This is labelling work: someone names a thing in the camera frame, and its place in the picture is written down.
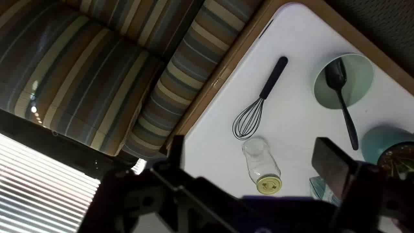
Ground clear glass jar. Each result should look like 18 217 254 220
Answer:
241 136 283 196

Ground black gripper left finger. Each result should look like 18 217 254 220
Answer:
150 134 260 233

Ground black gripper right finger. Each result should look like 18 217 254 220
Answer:
310 136 386 233

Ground brown wooden table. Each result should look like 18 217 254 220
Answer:
160 0 414 153

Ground black spoon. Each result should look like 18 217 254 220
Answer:
323 57 360 152

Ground black handled wire whisk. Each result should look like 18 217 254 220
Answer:
232 56 290 141

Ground striped sofa cushion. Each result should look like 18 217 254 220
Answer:
0 0 167 158

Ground pale green bowl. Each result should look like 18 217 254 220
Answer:
313 52 375 110

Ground teal plant pot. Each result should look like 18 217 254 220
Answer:
361 126 414 179

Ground teal tissue box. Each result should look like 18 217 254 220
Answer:
309 175 334 202

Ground green snake plant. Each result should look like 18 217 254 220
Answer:
379 144 414 182

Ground striped sofa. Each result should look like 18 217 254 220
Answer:
0 0 265 162

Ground pale yellow jar lid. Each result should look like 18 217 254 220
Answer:
255 174 283 196

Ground white window blinds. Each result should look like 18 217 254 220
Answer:
0 134 102 233

